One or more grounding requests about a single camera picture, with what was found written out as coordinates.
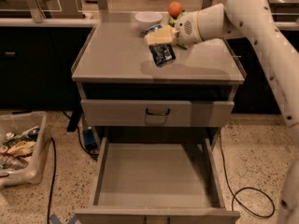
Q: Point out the open grey middle drawer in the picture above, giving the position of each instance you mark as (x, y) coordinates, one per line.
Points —
(156, 184)

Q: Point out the blue power adapter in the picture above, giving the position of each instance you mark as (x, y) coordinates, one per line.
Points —
(88, 139)

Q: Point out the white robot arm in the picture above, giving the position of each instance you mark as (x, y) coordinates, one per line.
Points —
(253, 20)

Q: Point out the grey drawer cabinet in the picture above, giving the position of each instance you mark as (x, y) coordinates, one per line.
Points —
(116, 64)

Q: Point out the green chip bag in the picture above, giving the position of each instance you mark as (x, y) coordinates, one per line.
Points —
(172, 22)

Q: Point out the snack items in bin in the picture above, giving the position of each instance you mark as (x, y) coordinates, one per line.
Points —
(17, 148)

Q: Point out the blue pepsi can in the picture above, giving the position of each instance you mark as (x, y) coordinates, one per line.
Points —
(162, 54)

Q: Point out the orange fruit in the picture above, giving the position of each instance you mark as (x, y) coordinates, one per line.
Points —
(174, 9)

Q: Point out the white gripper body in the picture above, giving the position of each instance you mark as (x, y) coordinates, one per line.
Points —
(186, 31)

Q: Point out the blue tape on floor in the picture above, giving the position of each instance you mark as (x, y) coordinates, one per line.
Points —
(56, 220)

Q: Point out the grey top drawer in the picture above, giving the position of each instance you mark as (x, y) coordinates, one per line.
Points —
(141, 113)

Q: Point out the clear plastic bin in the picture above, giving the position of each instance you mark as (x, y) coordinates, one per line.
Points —
(17, 124)

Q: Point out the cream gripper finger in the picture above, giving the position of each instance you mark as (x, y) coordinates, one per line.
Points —
(158, 35)

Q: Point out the white ceramic bowl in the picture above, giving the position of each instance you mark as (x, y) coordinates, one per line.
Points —
(146, 19)

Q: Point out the black drawer handle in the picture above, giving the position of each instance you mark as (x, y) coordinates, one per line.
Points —
(165, 113)

